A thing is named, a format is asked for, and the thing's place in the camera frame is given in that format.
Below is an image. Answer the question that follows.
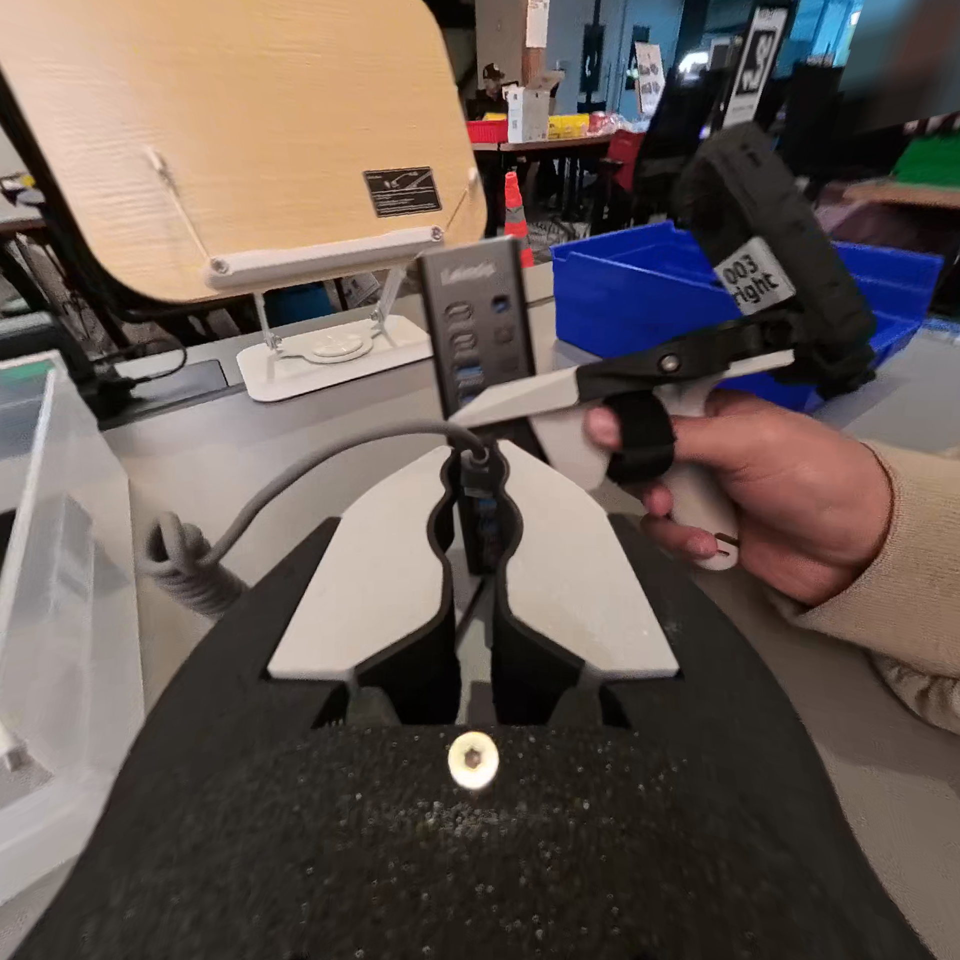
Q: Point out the white cardboard box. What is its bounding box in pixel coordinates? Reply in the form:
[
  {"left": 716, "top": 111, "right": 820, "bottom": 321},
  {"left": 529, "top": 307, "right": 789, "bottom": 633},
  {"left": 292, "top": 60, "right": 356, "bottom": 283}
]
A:
[{"left": 501, "top": 73, "right": 565, "bottom": 144}]

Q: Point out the white poster sign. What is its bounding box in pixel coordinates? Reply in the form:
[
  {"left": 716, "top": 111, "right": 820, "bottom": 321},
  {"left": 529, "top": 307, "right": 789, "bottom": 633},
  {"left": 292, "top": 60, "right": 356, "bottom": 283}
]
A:
[{"left": 632, "top": 41, "right": 666, "bottom": 115}]

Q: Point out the wooden table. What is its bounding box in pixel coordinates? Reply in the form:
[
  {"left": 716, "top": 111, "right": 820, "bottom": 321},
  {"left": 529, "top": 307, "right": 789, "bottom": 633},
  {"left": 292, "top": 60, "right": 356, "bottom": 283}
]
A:
[{"left": 468, "top": 131, "right": 627, "bottom": 230}]

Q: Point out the orange traffic cone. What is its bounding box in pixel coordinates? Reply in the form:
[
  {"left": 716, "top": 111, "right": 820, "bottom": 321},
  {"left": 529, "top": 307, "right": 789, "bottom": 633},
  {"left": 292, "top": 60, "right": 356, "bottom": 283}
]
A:
[{"left": 501, "top": 171, "right": 538, "bottom": 269}]

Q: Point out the green board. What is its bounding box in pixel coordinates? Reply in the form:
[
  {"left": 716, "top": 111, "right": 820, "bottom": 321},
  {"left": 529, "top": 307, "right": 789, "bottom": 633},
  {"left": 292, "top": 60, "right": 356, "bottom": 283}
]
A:
[{"left": 891, "top": 129, "right": 960, "bottom": 190}]

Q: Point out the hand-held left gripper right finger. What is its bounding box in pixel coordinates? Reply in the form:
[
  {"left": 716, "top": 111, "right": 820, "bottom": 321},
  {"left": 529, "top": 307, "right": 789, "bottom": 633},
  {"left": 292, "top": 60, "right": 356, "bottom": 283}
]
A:
[{"left": 491, "top": 440, "right": 681, "bottom": 685}]

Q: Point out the black white marker sign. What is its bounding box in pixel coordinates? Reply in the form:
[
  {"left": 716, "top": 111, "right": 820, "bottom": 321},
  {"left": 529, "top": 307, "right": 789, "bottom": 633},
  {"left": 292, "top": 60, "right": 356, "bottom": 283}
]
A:
[{"left": 722, "top": 6, "right": 790, "bottom": 130}]

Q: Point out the clear plastic container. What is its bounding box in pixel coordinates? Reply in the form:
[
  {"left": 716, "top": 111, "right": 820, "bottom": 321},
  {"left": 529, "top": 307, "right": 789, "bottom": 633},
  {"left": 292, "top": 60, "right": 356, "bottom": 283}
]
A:
[{"left": 0, "top": 358, "right": 147, "bottom": 905}]

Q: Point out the grey usb cable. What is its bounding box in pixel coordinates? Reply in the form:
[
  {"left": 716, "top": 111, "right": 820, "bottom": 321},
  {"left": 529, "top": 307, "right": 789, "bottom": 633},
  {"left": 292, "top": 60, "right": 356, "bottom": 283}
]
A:
[{"left": 142, "top": 420, "right": 502, "bottom": 620}]

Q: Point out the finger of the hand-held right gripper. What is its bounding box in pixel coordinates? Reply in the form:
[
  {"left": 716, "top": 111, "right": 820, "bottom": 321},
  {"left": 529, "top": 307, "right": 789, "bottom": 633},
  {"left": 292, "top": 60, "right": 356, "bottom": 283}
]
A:
[{"left": 448, "top": 364, "right": 585, "bottom": 436}]

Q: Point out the wooden book stand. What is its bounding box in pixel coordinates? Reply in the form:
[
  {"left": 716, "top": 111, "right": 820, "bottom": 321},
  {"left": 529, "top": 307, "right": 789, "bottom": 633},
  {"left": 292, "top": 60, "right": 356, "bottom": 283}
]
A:
[{"left": 0, "top": 0, "right": 490, "bottom": 404}]

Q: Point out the black usb hub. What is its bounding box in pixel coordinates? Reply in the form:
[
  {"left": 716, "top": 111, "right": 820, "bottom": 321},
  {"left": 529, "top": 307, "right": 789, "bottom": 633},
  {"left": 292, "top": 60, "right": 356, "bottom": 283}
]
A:
[{"left": 416, "top": 237, "right": 538, "bottom": 577}]

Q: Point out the person's right forearm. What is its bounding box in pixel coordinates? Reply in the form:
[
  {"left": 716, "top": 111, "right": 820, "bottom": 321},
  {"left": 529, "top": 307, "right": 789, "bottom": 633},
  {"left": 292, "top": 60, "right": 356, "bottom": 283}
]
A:
[{"left": 772, "top": 438, "right": 960, "bottom": 736}]

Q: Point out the person's right hand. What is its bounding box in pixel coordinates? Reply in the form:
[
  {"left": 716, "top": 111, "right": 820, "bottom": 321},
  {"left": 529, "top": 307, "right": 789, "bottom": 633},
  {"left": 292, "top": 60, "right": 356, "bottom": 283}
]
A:
[{"left": 583, "top": 390, "right": 895, "bottom": 609}]

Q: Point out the blue plastic bin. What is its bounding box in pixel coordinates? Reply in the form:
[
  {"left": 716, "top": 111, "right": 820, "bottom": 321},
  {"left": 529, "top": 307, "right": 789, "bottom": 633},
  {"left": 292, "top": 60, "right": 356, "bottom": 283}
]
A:
[
  {"left": 551, "top": 219, "right": 755, "bottom": 380},
  {"left": 712, "top": 240, "right": 946, "bottom": 415}
]

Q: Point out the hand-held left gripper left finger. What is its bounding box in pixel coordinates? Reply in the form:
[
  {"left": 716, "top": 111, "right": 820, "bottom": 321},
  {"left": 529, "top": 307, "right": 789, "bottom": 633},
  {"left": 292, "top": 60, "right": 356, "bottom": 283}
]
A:
[{"left": 266, "top": 444, "right": 459, "bottom": 684}]

